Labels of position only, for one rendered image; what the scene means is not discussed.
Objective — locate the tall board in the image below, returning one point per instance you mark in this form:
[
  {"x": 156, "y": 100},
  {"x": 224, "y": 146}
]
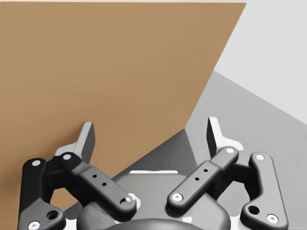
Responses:
[{"x": 108, "y": 72}]

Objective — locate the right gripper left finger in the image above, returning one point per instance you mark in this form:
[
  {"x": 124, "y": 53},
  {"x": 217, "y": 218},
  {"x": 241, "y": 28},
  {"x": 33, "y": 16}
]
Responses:
[{"x": 96, "y": 179}]

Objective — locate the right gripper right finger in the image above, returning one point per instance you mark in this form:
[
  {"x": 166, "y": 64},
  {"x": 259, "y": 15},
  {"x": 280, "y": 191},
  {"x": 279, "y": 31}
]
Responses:
[{"x": 204, "y": 177}]

